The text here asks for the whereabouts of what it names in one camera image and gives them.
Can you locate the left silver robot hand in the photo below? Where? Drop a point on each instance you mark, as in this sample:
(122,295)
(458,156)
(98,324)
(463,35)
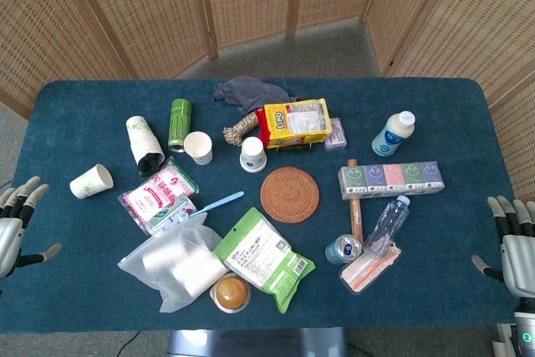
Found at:
(10,240)

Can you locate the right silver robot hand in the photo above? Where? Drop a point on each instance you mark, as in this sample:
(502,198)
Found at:
(520,256)

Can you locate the plain white paper cup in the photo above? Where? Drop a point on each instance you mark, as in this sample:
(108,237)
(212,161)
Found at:
(200,154)

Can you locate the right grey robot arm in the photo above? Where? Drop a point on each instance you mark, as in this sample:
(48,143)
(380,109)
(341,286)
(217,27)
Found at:
(526,332)

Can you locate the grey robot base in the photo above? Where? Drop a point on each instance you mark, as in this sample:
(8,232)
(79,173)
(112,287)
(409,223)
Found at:
(259,342)

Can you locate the green-print paper cup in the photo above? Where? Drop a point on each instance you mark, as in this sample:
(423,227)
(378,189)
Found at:
(88,187)

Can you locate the brown jelly cup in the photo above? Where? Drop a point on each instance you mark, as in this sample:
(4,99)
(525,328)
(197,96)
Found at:
(230,294)

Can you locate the round woven rattan coaster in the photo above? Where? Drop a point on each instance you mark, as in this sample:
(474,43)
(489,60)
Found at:
(290,194)

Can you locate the blue-print white paper cup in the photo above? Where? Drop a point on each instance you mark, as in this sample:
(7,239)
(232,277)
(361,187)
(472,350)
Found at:
(252,156)

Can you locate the white plastic equipment part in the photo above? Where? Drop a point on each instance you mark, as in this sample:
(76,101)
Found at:
(503,342)

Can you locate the clear plastic water bottle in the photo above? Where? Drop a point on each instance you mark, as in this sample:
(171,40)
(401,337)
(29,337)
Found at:
(388,223)

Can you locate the red white candy bag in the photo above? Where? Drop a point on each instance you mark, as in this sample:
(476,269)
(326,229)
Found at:
(154,196)

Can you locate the multicolour tissue multipack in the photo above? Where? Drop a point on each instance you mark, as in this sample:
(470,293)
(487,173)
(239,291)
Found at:
(390,179)

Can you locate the orange toothbrush blister pack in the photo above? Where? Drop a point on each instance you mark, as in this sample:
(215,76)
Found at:
(368,273)

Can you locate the dark blue table carpet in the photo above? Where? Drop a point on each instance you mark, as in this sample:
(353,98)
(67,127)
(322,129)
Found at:
(439,123)

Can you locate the green white small packet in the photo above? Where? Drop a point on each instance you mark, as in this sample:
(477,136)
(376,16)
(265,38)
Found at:
(171,215)

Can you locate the stack of printed paper cups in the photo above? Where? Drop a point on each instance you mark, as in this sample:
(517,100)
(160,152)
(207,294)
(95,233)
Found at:
(142,139)

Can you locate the frosted zip bag with rolls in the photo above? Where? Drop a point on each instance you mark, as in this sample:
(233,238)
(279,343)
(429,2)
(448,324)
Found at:
(175,265)

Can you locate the wooden stick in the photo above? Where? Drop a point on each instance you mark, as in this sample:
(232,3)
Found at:
(356,217)

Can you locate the white milk drink bottle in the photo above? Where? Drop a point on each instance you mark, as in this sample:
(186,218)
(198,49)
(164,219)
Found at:
(390,135)

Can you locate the blue drink can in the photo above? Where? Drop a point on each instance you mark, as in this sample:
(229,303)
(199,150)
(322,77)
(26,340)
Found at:
(342,249)

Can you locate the green drink can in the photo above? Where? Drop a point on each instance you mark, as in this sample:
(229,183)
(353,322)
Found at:
(179,123)

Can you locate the light blue toothbrush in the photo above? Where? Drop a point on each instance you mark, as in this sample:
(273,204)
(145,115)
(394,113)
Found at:
(221,202)

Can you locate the small clear plastic box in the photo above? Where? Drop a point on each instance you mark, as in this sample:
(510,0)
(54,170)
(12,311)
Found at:
(336,135)

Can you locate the green white snack pouch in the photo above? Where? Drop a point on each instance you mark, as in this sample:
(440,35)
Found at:
(263,256)

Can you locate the yellow snack bag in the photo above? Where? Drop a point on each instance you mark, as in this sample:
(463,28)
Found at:
(292,125)

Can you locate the woven wooden folding screen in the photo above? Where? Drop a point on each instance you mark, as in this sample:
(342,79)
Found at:
(146,10)

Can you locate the grey crumpled cloth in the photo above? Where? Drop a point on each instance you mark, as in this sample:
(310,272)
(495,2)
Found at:
(251,91)

